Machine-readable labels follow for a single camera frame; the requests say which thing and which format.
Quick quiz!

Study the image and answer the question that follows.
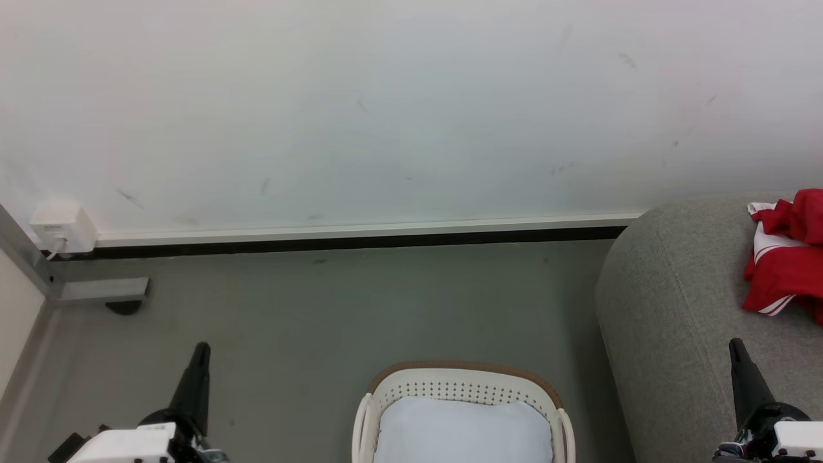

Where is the grey fabric sofa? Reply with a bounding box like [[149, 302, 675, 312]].
[[594, 195, 823, 463]]

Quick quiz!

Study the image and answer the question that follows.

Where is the white laundry basket brown rim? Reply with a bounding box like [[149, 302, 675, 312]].
[[351, 361, 577, 463]]

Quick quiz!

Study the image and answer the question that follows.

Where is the white and black baseboard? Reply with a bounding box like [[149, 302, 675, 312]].
[[55, 212, 647, 262]]

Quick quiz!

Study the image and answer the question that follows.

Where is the white wall socket box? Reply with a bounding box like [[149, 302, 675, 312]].
[[28, 200, 99, 255]]

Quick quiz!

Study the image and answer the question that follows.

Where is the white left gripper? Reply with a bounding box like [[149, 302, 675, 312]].
[[48, 341, 230, 463]]

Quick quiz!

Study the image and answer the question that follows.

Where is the grey metal frame leg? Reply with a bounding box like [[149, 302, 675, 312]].
[[0, 204, 152, 317]]

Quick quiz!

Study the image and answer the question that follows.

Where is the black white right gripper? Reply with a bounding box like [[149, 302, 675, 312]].
[[713, 338, 823, 463]]

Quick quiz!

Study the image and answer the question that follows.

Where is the red and white jersey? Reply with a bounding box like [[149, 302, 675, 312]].
[[742, 188, 823, 326]]

